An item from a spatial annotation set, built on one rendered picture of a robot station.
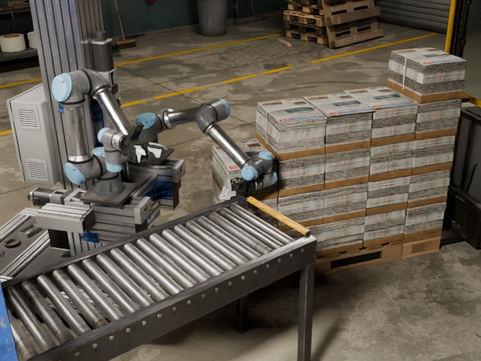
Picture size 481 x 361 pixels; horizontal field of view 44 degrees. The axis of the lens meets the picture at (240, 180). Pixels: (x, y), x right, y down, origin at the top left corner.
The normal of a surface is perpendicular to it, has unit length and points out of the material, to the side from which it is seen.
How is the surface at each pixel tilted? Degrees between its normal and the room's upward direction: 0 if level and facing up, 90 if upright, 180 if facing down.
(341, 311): 0
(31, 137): 90
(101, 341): 90
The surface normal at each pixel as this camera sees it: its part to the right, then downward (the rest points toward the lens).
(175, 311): 0.61, 0.33
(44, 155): -0.28, 0.42
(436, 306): -0.02, -0.90
